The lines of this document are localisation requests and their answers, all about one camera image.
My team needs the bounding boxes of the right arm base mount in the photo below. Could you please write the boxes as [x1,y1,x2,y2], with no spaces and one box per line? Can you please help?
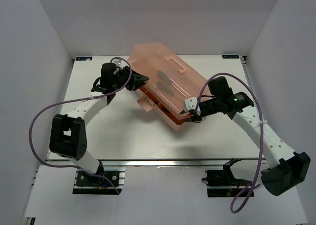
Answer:
[201,158,257,198]

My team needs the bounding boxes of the large green screwdriver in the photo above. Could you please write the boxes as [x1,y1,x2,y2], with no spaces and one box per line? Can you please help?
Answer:
[157,71,188,97]

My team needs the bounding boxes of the pink plastic toolbox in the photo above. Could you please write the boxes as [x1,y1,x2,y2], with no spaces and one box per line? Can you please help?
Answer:
[128,42,206,131]

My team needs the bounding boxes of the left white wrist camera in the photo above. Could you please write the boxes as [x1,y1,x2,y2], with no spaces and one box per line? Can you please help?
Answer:
[110,57,123,68]

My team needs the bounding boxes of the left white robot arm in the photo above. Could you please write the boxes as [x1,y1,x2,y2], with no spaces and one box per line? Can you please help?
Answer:
[49,62,149,185]

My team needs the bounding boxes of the blue label sticker left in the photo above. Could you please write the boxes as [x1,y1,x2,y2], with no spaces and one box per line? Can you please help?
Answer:
[75,56,92,61]

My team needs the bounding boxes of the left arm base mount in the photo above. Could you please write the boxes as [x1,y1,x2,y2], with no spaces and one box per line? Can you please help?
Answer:
[73,168,125,195]

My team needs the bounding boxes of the green flathead screwdriver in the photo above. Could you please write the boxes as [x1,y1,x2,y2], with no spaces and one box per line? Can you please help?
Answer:
[157,81,183,100]

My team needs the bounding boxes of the blue label sticker right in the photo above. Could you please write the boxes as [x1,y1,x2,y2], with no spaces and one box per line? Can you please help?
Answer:
[222,54,239,59]

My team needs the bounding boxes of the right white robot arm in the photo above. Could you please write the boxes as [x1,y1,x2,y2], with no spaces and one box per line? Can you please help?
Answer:
[181,76,311,196]

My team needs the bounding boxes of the blue label sticker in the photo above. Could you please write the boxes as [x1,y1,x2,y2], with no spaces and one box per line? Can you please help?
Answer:
[222,54,239,59]
[75,56,92,61]

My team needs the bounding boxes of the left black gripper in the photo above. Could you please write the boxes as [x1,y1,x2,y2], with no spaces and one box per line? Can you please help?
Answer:
[112,66,148,91]

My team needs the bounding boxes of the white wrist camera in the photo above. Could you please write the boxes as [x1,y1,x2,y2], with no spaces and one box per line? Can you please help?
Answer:
[183,97,198,113]
[110,57,123,68]

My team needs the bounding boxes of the aluminium table rail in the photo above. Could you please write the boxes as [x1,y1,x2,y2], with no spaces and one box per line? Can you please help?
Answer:
[45,159,267,167]

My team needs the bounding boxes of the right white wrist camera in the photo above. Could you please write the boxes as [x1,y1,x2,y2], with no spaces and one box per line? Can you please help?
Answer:
[183,97,198,113]

